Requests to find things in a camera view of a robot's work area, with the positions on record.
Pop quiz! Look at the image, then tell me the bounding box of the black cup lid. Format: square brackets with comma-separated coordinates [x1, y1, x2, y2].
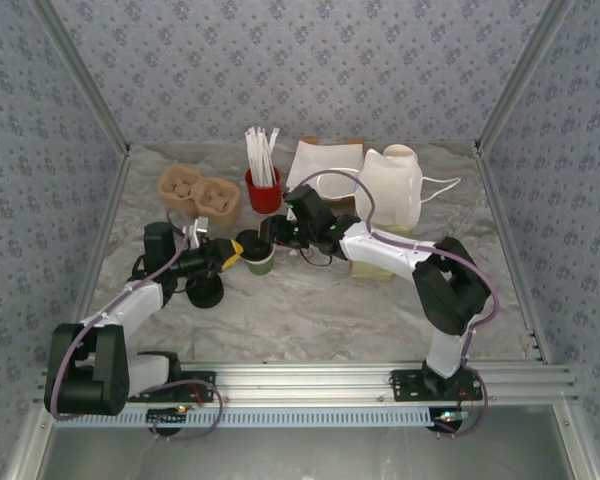
[237, 228, 277, 262]

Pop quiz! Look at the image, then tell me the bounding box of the white yellow paper bag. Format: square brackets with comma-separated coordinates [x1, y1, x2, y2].
[313, 144, 463, 282]

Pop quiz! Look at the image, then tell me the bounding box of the red straw holder cup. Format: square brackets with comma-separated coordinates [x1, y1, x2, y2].
[243, 167, 284, 215]

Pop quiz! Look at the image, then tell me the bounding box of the brown pulp cup carrier stack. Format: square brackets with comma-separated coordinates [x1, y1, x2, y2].
[158, 165, 242, 229]

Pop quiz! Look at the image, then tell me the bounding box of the stack of black lids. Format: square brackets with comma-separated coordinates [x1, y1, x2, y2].
[184, 277, 225, 310]

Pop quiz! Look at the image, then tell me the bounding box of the white napkin stack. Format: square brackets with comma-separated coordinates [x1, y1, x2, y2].
[285, 140, 366, 201]

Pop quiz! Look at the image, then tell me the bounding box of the white wrapped straw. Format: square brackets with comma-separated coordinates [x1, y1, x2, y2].
[251, 127, 267, 187]
[258, 129, 271, 187]
[267, 127, 282, 187]
[244, 129, 262, 187]
[264, 130, 275, 187]

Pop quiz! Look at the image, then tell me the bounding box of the small black controller board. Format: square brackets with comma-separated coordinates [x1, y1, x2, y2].
[432, 407, 469, 432]
[146, 407, 189, 427]

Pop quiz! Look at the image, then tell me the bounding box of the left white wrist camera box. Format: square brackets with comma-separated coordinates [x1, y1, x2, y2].
[192, 216, 211, 250]

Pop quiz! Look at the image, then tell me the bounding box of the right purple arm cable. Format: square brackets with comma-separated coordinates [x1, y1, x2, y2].
[313, 169, 501, 440]

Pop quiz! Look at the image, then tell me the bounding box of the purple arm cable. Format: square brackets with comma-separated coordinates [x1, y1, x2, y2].
[313, 169, 501, 440]
[43, 209, 225, 442]

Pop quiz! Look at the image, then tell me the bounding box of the aluminium front frame rail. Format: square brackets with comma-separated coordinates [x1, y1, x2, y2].
[34, 363, 580, 407]

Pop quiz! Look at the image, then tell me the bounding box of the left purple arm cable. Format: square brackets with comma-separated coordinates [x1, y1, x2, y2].
[43, 209, 225, 442]

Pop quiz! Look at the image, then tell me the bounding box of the white slotted cable duct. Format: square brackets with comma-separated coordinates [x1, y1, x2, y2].
[53, 405, 434, 429]

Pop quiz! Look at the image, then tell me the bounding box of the aluminium frame post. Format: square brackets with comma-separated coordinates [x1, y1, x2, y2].
[29, 0, 132, 157]
[473, 0, 576, 157]

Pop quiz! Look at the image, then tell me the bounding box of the aluminium frame leg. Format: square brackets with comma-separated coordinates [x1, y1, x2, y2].
[4, 404, 56, 480]
[549, 404, 599, 480]

